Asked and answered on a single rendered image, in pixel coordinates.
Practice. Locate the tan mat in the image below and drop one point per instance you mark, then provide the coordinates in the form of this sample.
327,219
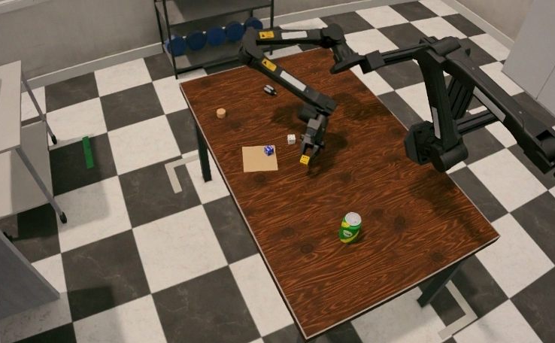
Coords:
255,160

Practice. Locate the blue die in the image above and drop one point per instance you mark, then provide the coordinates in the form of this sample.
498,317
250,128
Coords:
269,150

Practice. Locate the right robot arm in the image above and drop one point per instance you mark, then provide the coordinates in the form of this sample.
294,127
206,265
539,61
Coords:
329,37

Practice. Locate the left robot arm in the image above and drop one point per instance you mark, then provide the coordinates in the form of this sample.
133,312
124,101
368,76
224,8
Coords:
451,55

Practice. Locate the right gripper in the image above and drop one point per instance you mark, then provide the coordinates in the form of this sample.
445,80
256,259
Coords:
315,145

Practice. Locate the green soda can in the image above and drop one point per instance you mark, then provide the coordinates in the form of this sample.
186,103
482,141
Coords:
350,228

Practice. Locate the yellow die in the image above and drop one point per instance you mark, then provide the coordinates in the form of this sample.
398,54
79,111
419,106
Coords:
304,160

